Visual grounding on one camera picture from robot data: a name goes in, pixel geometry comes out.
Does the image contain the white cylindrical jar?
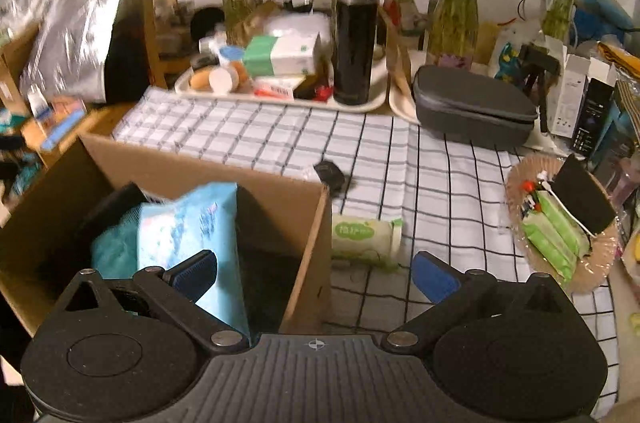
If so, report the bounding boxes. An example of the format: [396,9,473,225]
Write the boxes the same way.
[208,65,242,94]

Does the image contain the small black pouch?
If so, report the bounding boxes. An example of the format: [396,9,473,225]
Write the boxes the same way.
[313,159,347,192]

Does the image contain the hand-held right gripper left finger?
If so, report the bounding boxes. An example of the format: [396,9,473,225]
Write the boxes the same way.
[45,250,252,352]

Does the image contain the green white wet wipes pack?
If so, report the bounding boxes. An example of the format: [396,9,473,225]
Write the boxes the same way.
[331,212,404,262]

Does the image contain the black flat card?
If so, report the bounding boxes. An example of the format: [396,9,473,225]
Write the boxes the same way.
[552,154,618,236]

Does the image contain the grey hard case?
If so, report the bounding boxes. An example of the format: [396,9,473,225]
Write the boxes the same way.
[412,65,539,150]

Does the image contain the small black tripod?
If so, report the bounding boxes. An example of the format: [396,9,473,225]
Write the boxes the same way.
[517,43,562,134]

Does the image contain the brown cardboard box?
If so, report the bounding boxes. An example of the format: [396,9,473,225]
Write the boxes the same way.
[0,132,334,340]

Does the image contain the white carton box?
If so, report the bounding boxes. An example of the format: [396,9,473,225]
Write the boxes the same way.
[549,50,619,140]

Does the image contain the black white checked tablecloth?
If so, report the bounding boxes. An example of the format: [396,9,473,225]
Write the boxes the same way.
[112,84,623,406]

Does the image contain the yellow orange cloth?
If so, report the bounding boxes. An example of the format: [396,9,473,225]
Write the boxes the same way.
[597,42,640,80]

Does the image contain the black thermos bottle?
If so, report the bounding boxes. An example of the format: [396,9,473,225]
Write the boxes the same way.
[332,0,387,106]

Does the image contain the white rectangular tray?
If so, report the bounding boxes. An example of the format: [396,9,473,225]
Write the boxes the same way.
[173,62,389,114]

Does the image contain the wooden stool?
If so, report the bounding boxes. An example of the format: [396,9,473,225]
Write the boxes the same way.
[20,102,117,170]

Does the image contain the light blue tissue pack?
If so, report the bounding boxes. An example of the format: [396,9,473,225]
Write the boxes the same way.
[137,182,252,340]

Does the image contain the black carton box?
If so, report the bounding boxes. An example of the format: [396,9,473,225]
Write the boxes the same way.
[572,77,617,154]

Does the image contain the black garbage bag roll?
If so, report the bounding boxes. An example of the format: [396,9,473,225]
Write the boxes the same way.
[75,181,147,244]

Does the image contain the green white tissue box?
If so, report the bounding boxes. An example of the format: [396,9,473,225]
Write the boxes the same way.
[243,33,324,78]

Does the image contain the yellow egg-shaped sponge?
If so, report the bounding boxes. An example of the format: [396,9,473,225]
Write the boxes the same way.
[189,67,214,92]

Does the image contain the green snack packets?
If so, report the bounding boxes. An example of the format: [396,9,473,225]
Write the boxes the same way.
[519,192,592,282]

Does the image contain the white plastic wrapped pack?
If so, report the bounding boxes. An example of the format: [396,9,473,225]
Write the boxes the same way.
[262,11,332,40]

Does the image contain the colourful printed plastic bag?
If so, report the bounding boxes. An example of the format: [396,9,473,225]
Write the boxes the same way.
[492,22,547,80]

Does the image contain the woven round basket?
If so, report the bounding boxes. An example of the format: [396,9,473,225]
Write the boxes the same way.
[504,152,624,295]

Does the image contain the red white small box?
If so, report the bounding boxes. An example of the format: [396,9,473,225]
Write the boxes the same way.
[253,78,297,102]

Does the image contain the white oval tray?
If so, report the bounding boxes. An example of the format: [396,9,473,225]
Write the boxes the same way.
[388,92,422,124]

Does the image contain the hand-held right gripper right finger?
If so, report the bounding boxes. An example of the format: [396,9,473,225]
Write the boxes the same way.
[382,251,591,352]

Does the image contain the white blue tube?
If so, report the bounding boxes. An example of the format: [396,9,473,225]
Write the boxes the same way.
[199,37,244,64]

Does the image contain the brown paper bag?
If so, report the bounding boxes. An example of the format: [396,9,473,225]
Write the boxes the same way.
[382,7,414,100]

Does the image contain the silver foil insulated bag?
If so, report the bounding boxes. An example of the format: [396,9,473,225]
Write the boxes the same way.
[19,0,152,104]

